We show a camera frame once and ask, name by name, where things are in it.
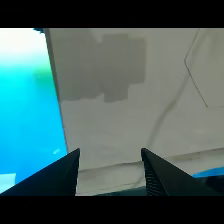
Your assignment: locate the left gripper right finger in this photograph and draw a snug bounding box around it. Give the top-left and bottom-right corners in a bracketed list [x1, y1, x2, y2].
[140, 147, 224, 197]

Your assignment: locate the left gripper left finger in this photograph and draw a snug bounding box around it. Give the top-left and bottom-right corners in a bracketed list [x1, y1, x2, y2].
[0, 148, 81, 197]

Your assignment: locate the pink garment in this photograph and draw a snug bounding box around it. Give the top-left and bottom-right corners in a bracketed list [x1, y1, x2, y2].
[43, 28, 224, 197]

